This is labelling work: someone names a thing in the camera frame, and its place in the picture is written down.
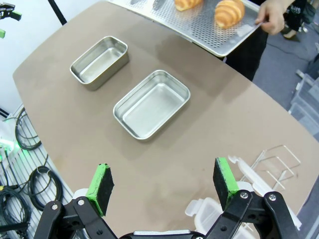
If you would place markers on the small deep steel container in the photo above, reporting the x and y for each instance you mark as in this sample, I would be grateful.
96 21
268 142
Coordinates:
99 64

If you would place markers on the perforated metal baking tray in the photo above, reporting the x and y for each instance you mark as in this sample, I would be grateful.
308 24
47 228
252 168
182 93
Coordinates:
199 27

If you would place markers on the black stand pole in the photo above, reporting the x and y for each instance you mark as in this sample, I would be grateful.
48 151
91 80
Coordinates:
57 12

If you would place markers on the golden croissant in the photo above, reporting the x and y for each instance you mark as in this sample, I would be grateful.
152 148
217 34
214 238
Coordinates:
229 13
185 4

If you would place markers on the clear plastic storage bins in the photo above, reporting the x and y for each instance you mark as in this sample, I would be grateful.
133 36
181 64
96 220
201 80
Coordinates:
306 104

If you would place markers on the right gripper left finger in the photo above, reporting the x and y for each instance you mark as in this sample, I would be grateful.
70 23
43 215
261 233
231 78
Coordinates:
99 189

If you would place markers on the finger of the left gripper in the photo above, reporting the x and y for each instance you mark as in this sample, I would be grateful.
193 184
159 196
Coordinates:
2 33
15 15

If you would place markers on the pale object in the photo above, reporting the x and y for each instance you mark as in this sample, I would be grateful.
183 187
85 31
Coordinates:
152 109

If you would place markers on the person's left hand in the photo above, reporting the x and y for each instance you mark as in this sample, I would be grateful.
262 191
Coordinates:
271 17

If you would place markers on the white device with green light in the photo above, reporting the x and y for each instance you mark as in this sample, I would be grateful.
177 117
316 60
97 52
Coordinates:
6 139

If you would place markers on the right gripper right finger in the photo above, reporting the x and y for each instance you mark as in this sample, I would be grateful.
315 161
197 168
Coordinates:
223 184

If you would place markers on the person's left forearm black sleeve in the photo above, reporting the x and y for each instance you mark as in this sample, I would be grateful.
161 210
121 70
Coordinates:
294 12

